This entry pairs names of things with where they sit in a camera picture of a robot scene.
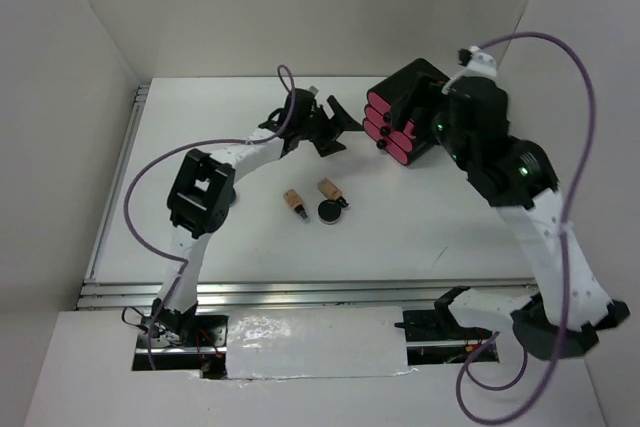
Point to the beige foundation tube right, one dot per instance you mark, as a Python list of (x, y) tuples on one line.
[(332, 192)]

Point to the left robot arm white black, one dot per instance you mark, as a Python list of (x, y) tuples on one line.
[(201, 196)]

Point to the aluminium rail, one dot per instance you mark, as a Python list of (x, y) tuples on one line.
[(221, 296), (138, 105)]

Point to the black round compact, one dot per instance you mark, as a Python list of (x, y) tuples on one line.
[(329, 211)]

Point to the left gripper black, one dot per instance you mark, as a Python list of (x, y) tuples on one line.
[(341, 120)]

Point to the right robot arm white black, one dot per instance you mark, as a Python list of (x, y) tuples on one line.
[(470, 121)]

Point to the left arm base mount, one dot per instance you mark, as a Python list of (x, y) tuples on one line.
[(203, 348)]

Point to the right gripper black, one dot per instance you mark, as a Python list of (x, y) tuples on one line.
[(429, 91)]

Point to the beige foundation bottle left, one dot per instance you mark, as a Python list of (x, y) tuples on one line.
[(295, 202)]

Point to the black drawer organizer case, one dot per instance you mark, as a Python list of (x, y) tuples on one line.
[(396, 89)]

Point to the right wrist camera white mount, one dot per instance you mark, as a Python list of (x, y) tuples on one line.
[(472, 61)]

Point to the aluminium front rail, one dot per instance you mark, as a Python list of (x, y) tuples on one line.
[(221, 296)]

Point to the navy round powder jar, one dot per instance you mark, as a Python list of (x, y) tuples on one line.
[(233, 197)]

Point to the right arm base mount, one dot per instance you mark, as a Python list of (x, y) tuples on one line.
[(429, 343)]

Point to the aluminium left rail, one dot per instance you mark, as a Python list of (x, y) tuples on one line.
[(138, 105)]

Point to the white glossy cover plate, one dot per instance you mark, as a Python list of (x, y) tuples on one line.
[(328, 342)]

